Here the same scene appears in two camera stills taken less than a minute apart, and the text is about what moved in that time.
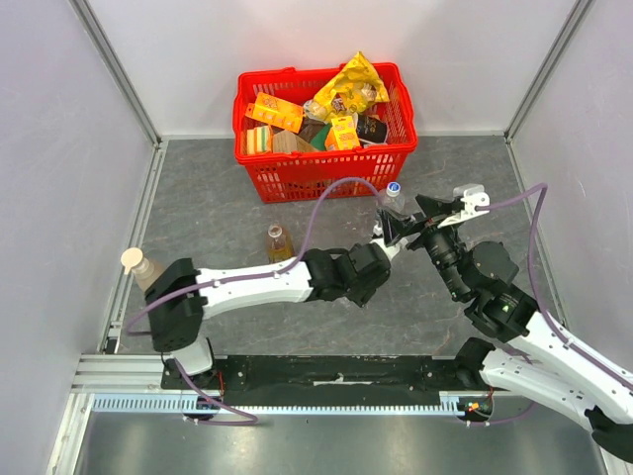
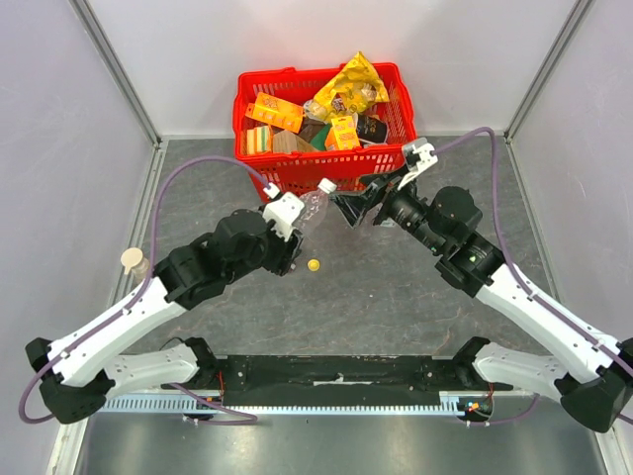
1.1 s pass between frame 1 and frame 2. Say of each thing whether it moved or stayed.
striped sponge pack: stayed
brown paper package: stayed
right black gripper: moved
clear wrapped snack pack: stayed
